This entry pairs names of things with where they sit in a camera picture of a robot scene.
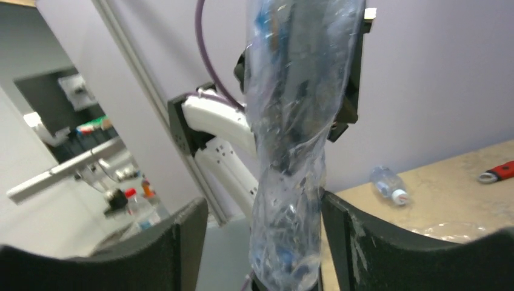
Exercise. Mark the clear bottle at left edge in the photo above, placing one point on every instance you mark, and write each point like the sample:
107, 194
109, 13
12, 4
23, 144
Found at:
389, 185

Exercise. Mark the red handled adjustable wrench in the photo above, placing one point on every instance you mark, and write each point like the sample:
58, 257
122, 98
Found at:
496, 174

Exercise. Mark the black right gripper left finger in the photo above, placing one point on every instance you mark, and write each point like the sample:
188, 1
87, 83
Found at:
164, 257

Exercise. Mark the clear bottle purple label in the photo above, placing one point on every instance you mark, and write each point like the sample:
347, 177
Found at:
297, 66

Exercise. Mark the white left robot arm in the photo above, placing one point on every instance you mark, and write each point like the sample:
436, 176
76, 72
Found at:
206, 126

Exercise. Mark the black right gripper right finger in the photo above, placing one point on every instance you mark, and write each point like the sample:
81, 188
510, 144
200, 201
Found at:
369, 253

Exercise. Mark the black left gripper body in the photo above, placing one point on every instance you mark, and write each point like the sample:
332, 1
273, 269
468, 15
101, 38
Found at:
348, 111

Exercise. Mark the cluttered background shelf items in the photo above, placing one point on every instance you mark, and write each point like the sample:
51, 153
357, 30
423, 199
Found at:
91, 159

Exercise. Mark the clear bottle white cap left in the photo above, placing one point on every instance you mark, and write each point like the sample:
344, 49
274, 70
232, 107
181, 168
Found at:
455, 232

